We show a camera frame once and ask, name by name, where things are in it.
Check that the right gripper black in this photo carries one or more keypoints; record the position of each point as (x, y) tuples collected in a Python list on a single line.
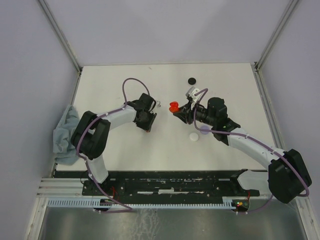
[(185, 113)]

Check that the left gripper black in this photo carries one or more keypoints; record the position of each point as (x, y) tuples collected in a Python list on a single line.
[(147, 127)]

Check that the red round case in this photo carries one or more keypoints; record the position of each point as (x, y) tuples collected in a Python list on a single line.
[(174, 107)]

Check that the purple round case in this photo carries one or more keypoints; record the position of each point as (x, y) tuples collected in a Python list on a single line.
[(205, 129)]

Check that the white earbud charging case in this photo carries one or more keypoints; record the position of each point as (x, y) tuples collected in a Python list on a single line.
[(194, 137)]

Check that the black round case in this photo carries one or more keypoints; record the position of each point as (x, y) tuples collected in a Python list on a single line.
[(192, 81)]

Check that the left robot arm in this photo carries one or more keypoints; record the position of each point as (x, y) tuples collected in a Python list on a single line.
[(91, 134)]

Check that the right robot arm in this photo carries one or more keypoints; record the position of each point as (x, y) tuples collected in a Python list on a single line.
[(288, 176)]

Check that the blue cloth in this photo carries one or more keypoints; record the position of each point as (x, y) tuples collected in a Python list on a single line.
[(64, 152)]

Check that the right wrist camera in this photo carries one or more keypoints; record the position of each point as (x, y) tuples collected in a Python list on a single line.
[(193, 95)]

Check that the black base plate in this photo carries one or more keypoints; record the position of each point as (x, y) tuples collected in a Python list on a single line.
[(170, 187)]

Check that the light blue cable duct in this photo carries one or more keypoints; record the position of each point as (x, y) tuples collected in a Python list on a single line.
[(99, 203)]

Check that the left aluminium frame post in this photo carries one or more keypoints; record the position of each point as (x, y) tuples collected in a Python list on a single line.
[(43, 4)]

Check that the aluminium frame post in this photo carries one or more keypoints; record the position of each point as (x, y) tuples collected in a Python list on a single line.
[(43, 4), (276, 34)]

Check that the right aluminium frame post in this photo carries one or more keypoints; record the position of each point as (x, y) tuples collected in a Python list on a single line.
[(276, 34)]

